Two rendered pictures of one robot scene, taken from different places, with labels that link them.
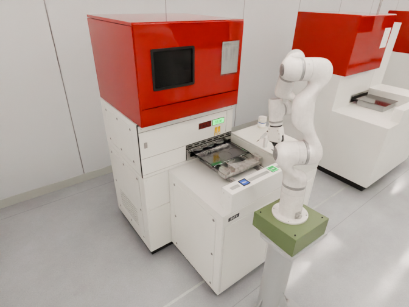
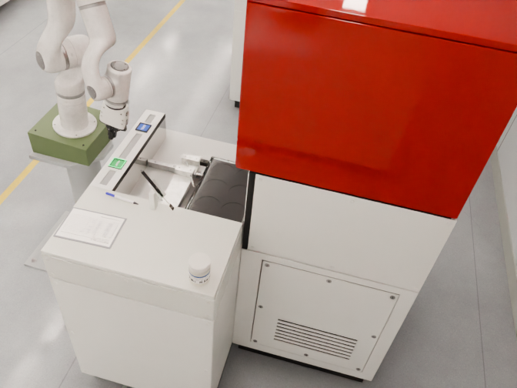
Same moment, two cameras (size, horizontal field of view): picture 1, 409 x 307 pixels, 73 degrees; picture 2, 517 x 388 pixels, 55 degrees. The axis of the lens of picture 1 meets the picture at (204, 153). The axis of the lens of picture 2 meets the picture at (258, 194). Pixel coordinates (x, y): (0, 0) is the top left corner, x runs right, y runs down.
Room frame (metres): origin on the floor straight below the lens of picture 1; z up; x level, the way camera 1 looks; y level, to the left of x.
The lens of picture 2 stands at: (3.04, -1.04, 2.34)
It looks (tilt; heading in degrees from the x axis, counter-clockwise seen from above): 44 degrees down; 137
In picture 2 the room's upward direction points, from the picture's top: 7 degrees clockwise
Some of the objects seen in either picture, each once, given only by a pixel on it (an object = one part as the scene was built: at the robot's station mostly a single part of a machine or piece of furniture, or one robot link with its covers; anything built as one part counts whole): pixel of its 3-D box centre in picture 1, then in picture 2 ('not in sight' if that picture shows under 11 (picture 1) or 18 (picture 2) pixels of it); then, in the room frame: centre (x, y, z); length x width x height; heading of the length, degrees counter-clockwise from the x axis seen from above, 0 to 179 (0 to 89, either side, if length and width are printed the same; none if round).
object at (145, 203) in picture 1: (170, 183); (325, 257); (2.12, 0.32, 0.41); 0.82 x 0.71 x 0.82; 128
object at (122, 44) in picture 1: (165, 61); (374, 55); (2.09, 0.30, 1.52); 0.81 x 0.75 x 0.59; 128
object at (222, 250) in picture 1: (240, 211); (178, 265); (1.76, -0.31, 0.41); 0.97 x 0.64 x 0.82; 128
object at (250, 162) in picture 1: (240, 167); (178, 187); (1.71, -0.27, 0.87); 0.36 x 0.08 x 0.03; 128
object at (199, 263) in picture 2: (262, 122); (199, 269); (2.21, -0.49, 1.01); 0.07 x 0.07 x 0.10
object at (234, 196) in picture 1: (258, 184); (131, 158); (1.46, -0.35, 0.89); 0.55 x 0.09 x 0.14; 128
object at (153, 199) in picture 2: (264, 138); (157, 195); (1.85, -0.44, 1.03); 0.06 x 0.04 x 0.13; 38
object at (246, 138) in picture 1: (272, 148); (147, 249); (1.95, -0.55, 0.89); 0.62 x 0.35 x 0.14; 38
